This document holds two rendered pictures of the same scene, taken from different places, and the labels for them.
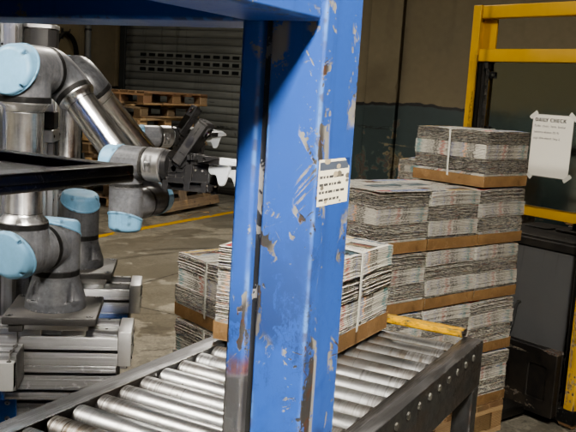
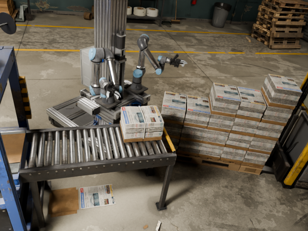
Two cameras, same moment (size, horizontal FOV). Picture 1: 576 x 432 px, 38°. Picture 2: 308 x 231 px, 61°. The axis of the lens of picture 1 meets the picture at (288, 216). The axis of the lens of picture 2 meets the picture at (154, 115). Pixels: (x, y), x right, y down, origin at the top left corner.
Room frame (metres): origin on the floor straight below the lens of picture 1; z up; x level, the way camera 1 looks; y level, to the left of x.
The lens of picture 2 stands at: (0.51, -1.50, 2.47)
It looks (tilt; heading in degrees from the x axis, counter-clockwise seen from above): 35 degrees down; 41
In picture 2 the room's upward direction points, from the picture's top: 9 degrees clockwise
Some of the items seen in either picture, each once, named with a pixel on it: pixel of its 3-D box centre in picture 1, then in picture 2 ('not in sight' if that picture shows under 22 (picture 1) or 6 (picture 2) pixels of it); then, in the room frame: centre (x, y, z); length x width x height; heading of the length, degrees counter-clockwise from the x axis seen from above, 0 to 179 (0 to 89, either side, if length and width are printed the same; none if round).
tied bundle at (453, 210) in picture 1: (418, 213); (247, 103); (3.29, -0.52, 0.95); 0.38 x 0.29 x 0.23; 38
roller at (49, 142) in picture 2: not in sight; (49, 149); (1.17, 0.26, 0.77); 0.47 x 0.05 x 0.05; 62
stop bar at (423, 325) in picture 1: (387, 317); (167, 136); (2.16, -0.28, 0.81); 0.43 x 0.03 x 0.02; 62
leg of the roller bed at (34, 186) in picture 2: not in sight; (37, 204); (0.94, 0.10, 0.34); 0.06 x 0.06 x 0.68; 62
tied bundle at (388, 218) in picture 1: (365, 216); (223, 99); (3.10, -0.29, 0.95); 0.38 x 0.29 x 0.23; 41
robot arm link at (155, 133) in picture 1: (144, 136); (162, 59); (2.79, 0.50, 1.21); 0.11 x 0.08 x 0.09; 124
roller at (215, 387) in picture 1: (255, 403); (100, 144); (1.58, 0.04, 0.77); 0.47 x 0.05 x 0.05; 62
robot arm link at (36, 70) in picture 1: (25, 162); (96, 72); (1.91, 0.62, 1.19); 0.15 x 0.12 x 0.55; 162
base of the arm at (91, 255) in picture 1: (79, 249); (136, 84); (2.53, 0.64, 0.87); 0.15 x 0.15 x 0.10
